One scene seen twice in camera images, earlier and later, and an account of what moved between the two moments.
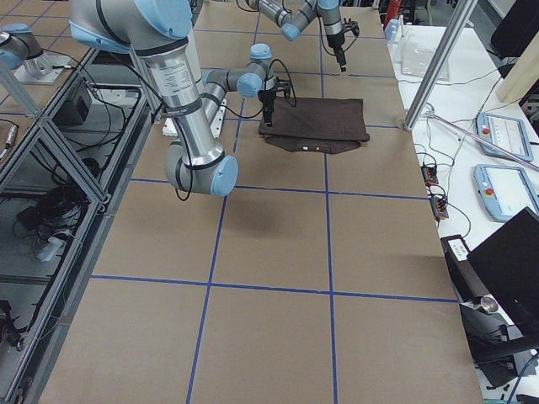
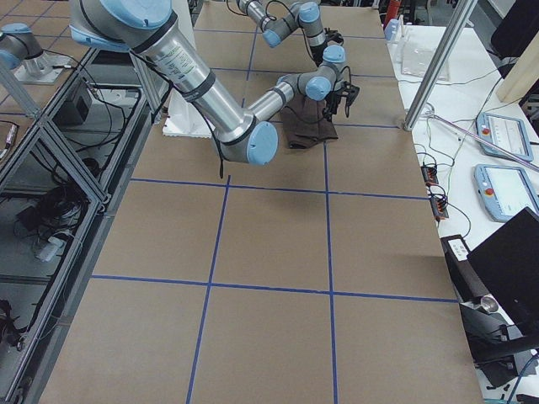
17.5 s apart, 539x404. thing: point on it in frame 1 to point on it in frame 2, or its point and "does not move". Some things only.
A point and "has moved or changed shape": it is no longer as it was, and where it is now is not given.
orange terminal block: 429,175 does not move
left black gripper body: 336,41 to 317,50
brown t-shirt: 317,124 has moved or changed shape
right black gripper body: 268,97 to 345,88
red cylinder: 392,10 does not move
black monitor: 507,263 does not move
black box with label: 467,281 does not move
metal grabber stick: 433,115 does not move
